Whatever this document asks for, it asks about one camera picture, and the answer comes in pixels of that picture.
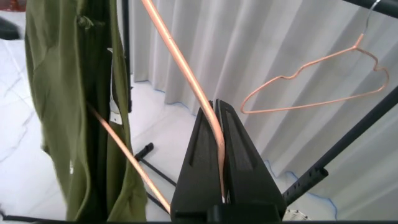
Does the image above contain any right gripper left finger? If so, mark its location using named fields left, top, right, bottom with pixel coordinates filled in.
left=170, top=100, right=224, bottom=222

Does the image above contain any green printed shirt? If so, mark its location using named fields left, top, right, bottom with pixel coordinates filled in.
left=24, top=0, right=149, bottom=222

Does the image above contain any white curtain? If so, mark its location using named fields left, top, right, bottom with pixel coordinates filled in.
left=116, top=0, right=398, bottom=222

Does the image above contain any pink clothes hanger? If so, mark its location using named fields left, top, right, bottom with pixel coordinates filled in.
left=86, top=0, right=226, bottom=216
left=239, top=0, right=391, bottom=115

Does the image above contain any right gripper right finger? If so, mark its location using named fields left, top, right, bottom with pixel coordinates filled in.
left=214, top=98, right=287, bottom=222

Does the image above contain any black clothes rack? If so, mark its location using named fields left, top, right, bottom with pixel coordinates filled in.
left=121, top=0, right=398, bottom=214

